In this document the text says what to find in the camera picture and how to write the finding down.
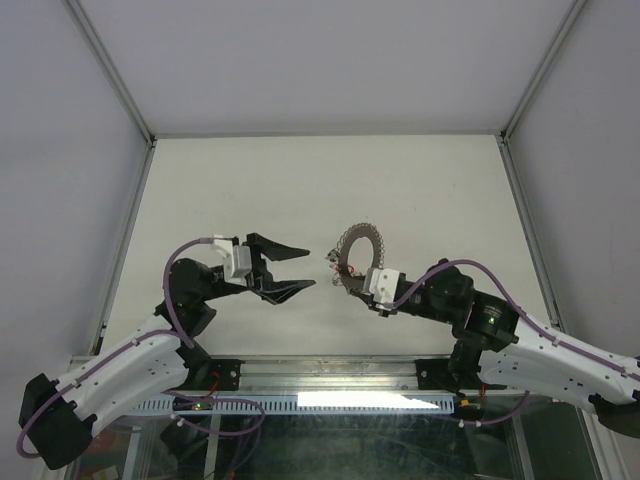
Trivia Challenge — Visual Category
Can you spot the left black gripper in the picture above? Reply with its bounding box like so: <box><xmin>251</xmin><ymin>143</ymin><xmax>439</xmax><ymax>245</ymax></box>
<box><xmin>197</xmin><ymin>235</ymin><xmax>315</xmax><ymax>302</ymax></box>

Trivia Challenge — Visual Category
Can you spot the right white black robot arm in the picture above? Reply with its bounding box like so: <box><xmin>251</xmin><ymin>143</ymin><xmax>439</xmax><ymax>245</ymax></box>
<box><xmin>350</xmin><ymin>259</ymin><xmax>639</xmax><ymax>438</ymax></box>

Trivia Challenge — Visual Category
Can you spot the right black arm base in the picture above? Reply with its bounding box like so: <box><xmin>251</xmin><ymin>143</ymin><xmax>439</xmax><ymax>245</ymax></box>
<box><xmin>414</xmin><ymin>357</ymin><xmax>507</xmax><ymax>393</ymax></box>

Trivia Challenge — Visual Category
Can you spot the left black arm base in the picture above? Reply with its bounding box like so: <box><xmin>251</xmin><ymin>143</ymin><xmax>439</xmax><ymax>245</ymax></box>
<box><xmin>179</xmin><ymin>358</ymin><xmax>243</xmax><ymax>392</ymax></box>

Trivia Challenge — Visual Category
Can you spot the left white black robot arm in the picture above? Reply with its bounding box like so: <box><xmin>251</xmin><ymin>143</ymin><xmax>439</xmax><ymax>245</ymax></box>
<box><xmin>16</xmin><ymin>233</ymin><xmax>314</xmax><ymax>470</ymax></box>

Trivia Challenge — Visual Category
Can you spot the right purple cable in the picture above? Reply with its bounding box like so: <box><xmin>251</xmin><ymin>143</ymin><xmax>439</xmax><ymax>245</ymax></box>
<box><xmin>394</xmin><ymin>258</ymin><xmax>640</xmax><ymax>426</ymax></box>

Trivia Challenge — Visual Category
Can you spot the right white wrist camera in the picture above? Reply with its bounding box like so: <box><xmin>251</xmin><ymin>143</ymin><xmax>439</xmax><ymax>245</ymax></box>
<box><xmin>363</xmin><ymin>268</ymin><xmax>400</xmax><ymax>309</ymax></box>

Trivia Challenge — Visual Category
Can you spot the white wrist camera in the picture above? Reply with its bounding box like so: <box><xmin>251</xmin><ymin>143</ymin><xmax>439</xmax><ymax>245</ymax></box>
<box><xmin>363</xmin><ymin>268</ymin><xmax>400</xmax><ymax>309</ymax></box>
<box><xmin>211</xmin><ymin>235</ymin><xmax>252</xmax><ymax>285</ymax></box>

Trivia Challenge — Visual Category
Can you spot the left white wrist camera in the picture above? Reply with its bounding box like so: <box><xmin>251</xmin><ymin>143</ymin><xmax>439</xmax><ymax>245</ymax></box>
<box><xmin>211</xmin><ymin>235</ymin><xmax>252</xmax><ymax>285</ymax></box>

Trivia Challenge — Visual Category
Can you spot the aluminium mounting rail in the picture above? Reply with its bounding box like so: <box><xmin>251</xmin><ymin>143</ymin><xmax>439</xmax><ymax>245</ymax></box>
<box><xmin>57</xmin><ymin>345</ymin><xmax>447</xmax><ymax>400</ymax></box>

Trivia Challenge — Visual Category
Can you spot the white slotted cable duct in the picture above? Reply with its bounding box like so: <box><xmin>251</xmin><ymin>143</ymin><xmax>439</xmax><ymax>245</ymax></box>
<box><xmin>130</xmin><ymin>391</ymin><xmax>455</xmax><ymax>417</ymax></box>

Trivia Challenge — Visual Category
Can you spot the right aluminium frame post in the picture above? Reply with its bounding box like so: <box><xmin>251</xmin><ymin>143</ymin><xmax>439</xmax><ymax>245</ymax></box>
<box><xmin>499</xmin><ymin>0</ymin><xmax>589</xmax><ymax>144</ymax></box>

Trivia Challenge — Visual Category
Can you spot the aluminium frame post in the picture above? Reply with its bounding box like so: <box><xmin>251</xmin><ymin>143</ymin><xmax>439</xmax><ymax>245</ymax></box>
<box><xmin>62</xmin><ymin>0</ymin><xmax>155</xmax><ymax>146</ymax></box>
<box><xmin>499</xmin><ymin>0</ymin><xmax>589</xmax><ymax>144</ymax></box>

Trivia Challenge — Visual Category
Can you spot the left aluminium frame post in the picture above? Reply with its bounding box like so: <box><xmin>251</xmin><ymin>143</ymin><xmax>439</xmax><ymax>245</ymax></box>
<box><xmin>62</xmin><ymin>0</ymin><xmax>155</xmax><ymax>146</ymax></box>

